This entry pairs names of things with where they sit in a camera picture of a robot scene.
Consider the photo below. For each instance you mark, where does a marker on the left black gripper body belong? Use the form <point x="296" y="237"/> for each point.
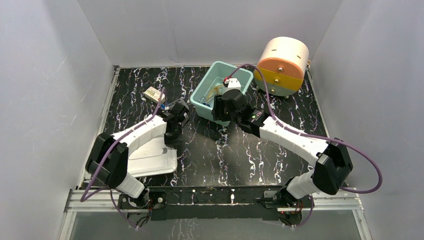
<point x="174" y="133"/>

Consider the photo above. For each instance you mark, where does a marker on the tan rubber tubing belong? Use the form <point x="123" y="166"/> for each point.
<point x="217" y="90"/>

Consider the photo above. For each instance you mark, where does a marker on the light teal plastic bin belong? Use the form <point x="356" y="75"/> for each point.
<point x="213" y="77"/>

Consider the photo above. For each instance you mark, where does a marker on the white bin lid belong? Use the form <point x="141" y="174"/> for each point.
<point x="152" y="158"/>

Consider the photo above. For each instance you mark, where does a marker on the round orange yellow drawer cabinet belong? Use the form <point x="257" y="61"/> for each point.
<point x="283" y="64"/>

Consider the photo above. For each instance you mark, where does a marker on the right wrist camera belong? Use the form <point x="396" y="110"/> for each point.
<point x="231" y="84"/>

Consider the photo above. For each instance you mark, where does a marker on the aluminium frame rail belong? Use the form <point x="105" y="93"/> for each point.
<point x="101" y="202"/>

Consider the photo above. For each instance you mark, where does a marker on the clear test tube rack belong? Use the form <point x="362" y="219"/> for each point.
<point x="169" y="105"/>

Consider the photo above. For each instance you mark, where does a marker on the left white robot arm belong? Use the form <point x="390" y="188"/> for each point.
<point x="108" y="159"/>

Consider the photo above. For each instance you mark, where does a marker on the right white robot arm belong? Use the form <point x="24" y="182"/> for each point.
<point x="330" y="160"/>

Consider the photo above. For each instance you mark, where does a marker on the small white red box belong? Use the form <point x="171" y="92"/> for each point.
<point x="155" y="95"/>

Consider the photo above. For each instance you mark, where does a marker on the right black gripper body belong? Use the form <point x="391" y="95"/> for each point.
<point x="220" y="112"/>

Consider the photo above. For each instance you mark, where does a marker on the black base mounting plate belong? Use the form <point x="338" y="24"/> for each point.
<point x="224" y="202"/>

